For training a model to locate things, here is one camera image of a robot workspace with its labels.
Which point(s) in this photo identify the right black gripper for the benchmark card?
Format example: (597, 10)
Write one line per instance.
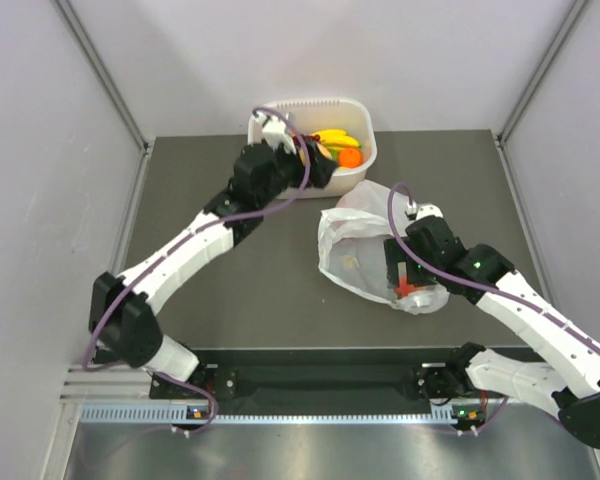
(394, 256)

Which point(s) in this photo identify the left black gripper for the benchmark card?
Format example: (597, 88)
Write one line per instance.
(322, 167)

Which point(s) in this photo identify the white plastic fruit bag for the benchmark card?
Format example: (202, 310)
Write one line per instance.
(351, 240)

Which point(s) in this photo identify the orange peach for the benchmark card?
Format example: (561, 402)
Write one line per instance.
(315, 155)

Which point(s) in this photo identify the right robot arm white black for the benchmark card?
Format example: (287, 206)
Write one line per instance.
(565, 385)

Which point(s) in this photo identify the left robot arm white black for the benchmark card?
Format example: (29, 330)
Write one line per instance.
(124, 307)

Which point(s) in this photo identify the orange fruit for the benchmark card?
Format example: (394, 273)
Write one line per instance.
(350, 158)

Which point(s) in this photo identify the yellow banana bunch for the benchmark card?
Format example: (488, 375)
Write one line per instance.
(337, 139)

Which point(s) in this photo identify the white plastic tub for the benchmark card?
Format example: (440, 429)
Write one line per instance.
(328, 113)

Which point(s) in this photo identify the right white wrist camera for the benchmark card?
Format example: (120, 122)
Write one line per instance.
(416, 212)

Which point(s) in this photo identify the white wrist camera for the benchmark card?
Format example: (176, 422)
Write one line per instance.
(274, 130)
(416, 212)

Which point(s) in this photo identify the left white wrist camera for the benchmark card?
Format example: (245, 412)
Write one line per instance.
(274, 130)

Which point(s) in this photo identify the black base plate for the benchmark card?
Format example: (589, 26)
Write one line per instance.
(333, 381)

